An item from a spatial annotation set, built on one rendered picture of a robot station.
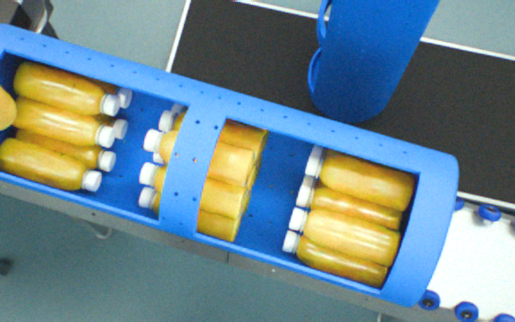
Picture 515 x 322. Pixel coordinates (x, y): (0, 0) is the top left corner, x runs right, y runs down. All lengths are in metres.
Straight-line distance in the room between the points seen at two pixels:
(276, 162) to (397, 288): 0.38
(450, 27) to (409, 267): 1.63
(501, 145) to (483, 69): 0.27
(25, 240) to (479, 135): 1.54
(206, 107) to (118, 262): 1.28
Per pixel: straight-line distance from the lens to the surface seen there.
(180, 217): 1.22
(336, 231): 1.25
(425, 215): 1.18
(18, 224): 2.53
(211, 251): 1.51
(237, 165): 1.22
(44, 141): 1.45
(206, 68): 2.40
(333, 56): 1.94
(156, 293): 2.39
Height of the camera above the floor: 2.36
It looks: 75 degrees down
